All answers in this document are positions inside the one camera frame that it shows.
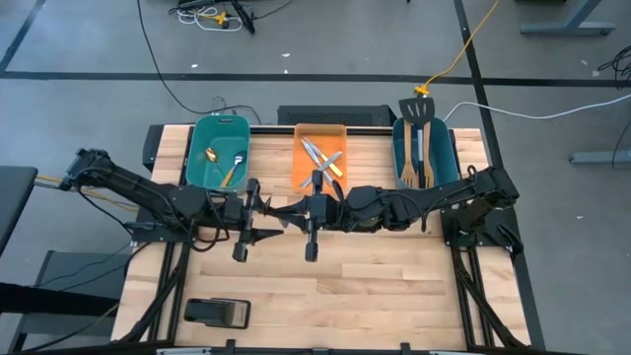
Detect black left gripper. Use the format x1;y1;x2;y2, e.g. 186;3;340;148
211;177;286;263

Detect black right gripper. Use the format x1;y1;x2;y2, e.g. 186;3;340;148
268;170;349;263

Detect silver spoon orange handle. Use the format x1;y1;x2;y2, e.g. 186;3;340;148
218;153;246;190

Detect knife with yellow handle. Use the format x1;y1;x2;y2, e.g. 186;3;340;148
305;137;345;179

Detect all-steel table knife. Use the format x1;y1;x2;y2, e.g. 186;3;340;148
300;151;344;190
300;139;334;186

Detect gold spoon green handle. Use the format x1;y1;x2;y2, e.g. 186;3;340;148
204;146;229;181

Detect wooden slotted spatula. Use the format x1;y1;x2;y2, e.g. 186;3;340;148
399;119;418;190
422;119;438;190

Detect black slotted spatula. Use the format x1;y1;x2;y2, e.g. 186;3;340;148
397;96;437;190

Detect orange plastic tray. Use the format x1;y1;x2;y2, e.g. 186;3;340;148
291;123;349;196

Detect green plastic bin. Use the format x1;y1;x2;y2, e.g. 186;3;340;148
185;113;253;194

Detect black box device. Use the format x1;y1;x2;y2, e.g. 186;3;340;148
182;296;252;330

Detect blue-grey plastic bin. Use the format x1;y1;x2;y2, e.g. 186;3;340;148
390;114;461;191

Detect grey cart base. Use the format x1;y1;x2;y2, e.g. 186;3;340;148
9;249;131;354

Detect black floor bar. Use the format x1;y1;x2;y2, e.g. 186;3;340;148
230;0;258;36

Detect black side table top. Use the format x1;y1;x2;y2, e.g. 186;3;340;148
0;165;39;255

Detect grey desk foot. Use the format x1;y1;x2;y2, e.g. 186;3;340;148
520;0;617;37
568;149;631;167

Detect black table frame struts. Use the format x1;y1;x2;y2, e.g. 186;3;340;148
117;241;194;344
446;244;531;349

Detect black floor cable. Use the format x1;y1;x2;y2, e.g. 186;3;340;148
135;0;263;125

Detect white cable coil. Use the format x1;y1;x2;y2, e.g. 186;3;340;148
175;5;245;34

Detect yellow extension cable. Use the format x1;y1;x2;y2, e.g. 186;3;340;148
412;0;502;97

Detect white floor cable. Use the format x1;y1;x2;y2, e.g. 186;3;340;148
443;93;631;122

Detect black cable bundle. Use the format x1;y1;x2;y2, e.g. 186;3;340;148
595;44;631;81

